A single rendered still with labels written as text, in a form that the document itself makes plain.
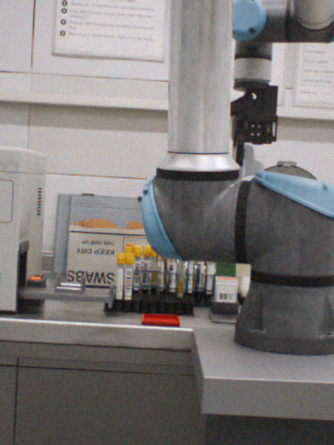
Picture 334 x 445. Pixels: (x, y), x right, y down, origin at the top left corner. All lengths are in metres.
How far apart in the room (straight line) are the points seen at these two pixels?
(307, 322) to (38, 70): 1.23
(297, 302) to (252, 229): 0.11
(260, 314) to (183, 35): 0.38
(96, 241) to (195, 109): 0.69
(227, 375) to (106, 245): 0.83
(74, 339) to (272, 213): 0.49
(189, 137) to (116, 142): 0.98
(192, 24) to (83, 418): 1.32
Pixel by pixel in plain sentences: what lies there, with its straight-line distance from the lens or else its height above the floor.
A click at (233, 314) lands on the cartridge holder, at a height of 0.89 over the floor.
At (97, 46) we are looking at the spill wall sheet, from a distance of 1.98.
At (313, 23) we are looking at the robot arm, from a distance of 1.30.
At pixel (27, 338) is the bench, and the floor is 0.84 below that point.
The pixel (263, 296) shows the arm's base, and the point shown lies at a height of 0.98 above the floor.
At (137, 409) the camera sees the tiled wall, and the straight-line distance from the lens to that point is 2.03.
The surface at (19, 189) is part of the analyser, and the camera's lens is 1.33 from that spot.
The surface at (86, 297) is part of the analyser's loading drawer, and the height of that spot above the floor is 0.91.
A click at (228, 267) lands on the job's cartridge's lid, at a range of 1.42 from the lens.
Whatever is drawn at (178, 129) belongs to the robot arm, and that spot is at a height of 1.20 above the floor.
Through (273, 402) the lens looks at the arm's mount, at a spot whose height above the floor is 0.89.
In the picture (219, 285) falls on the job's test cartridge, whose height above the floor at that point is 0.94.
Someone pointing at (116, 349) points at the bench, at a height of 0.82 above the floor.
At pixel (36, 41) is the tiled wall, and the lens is 2.00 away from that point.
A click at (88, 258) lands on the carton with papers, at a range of 1.61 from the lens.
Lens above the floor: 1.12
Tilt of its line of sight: 3 degrees down
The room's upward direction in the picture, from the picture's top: 3 degrees clockwise
